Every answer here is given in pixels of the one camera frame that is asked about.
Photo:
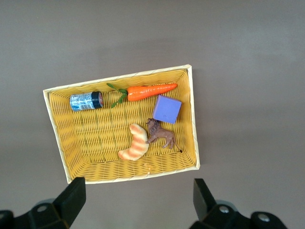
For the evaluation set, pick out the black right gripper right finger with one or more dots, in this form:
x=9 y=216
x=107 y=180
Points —
x=207 y=212

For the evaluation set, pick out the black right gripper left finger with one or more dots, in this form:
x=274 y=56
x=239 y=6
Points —
x=69 y=205

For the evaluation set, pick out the yellow woven basket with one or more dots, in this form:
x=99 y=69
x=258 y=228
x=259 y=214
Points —
x=95 y=133

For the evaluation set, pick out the brown toy lion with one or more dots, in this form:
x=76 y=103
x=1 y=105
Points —
x=162 y=134

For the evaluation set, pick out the striped toy croissant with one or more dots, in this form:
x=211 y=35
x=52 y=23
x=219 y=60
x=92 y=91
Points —
x=138 y=143

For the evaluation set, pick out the blue can with black lid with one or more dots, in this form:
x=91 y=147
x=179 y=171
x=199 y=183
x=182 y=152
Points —
x=83 y=101

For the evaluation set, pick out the purple foam block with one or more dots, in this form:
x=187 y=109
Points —
x=166 y=109

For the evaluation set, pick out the orange toy carrot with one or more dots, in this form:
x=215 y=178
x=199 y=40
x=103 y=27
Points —
x=147 y=91

